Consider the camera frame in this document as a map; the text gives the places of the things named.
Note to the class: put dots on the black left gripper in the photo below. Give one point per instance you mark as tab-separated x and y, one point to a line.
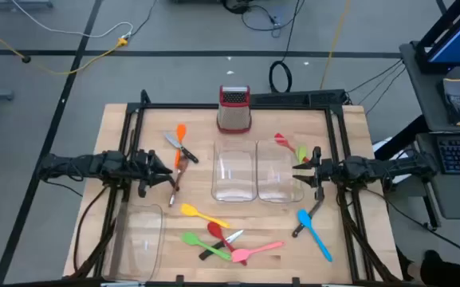
144	169

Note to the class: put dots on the red metal box grater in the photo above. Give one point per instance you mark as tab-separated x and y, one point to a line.
233	115

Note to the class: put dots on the brown wooden spoon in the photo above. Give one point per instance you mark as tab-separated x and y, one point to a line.
182	164

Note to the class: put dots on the blue spatula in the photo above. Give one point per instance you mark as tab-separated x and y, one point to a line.
304	219

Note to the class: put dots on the gray desk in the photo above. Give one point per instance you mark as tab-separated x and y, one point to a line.
425	99

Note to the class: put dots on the white paper sheet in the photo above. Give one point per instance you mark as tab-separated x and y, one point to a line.
381	145

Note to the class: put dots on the gray black work glove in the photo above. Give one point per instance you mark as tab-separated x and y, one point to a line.
454	99

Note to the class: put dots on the red spatula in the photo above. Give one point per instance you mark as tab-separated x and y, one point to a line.
280	139

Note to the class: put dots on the person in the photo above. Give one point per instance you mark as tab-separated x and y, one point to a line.
453	273

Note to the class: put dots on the green spatula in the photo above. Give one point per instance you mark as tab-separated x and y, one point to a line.
189	238

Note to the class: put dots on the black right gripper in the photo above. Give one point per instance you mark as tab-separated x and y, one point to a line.
323	173

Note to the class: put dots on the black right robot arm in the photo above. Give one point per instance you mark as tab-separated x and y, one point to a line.
373	169

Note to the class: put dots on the light green spoon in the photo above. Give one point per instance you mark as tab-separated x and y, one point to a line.
301	153

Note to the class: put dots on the pink spatula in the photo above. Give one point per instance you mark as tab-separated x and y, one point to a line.
241	255

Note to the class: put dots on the all-black knife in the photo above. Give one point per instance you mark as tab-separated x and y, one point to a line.
298	231

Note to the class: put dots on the black aluminium table frame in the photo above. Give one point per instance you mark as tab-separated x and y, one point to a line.
174	106

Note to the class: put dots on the red spoon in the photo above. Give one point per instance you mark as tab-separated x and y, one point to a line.
214	230

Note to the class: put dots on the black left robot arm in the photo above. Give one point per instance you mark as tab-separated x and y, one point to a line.
94	165

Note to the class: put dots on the clear plastic bin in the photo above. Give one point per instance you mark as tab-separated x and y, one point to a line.
233	191
134	239
277	191

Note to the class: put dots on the black desk leg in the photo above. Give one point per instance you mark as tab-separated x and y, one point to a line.
405	137

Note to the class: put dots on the yellow spatula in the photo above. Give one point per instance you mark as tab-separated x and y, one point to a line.
187	210

